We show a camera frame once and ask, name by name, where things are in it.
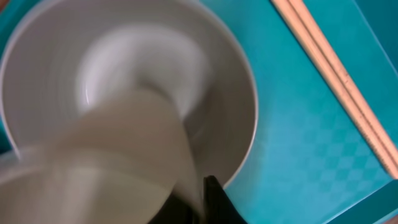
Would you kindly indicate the grey small bowl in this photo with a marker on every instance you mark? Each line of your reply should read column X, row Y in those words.
column 65, row 57

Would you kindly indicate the white paper cup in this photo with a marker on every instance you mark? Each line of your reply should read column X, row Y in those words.
column 119, row 163

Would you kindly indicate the blue serving tray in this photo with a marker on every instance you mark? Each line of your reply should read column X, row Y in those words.
column 308, row 162

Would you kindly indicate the wooden chopstick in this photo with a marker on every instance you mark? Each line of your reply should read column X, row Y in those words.
column 344, row 49
column 351, row 98

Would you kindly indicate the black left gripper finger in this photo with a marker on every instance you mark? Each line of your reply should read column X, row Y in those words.
column 218, row 207

